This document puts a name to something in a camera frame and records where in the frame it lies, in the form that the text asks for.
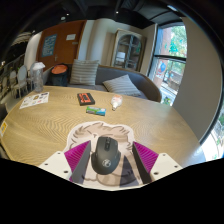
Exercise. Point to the small white wall sign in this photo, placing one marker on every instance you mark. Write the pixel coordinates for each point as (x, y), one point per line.
(71, 37)

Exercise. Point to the black computer mouse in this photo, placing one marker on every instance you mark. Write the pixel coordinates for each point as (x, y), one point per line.
(105, 156)

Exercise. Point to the cat-shaped mouse pad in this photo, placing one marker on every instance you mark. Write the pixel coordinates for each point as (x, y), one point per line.
(100, 130)

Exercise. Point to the blue wall poster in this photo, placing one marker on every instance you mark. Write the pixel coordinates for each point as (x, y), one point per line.
(49, 45)

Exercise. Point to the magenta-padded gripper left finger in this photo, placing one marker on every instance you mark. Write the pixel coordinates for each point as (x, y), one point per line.
(56, 164)

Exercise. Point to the group of white chairs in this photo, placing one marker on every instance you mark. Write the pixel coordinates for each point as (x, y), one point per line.
(20, 80)

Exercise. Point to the small green pack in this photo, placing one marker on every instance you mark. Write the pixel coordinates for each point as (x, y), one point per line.
(96, 111)

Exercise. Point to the black and orange backpack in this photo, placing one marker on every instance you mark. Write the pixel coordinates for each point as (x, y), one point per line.
(59, 77)

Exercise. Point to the white sticker sheet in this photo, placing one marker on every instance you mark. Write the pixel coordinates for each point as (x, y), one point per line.
(34, 100)

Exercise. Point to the square striped cushion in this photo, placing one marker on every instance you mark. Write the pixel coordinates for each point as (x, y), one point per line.
(84, 72)

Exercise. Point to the glass-door cabinet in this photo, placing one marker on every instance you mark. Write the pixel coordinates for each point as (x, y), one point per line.
(128, 50)

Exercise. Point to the grey curved sofa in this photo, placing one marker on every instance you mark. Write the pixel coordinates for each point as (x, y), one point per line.
(106, 73)

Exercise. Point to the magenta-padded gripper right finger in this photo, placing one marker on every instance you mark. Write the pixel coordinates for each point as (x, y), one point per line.
(163, 165)

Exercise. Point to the small white tube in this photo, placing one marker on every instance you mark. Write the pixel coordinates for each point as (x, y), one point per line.
(116, 101)

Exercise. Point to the brown wooden door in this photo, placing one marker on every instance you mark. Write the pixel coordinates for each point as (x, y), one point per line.
(68, 51)

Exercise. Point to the flat-lying striped cushion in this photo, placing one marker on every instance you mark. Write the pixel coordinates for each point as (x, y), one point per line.
(121, 86)

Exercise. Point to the black and orange case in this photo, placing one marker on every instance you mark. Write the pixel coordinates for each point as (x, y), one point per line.
(86, 99)

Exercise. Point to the clear shaker bottle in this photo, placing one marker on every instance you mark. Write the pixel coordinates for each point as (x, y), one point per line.
(38, 78)

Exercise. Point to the large black-framed window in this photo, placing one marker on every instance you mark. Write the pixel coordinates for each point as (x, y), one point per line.
(168, 63)

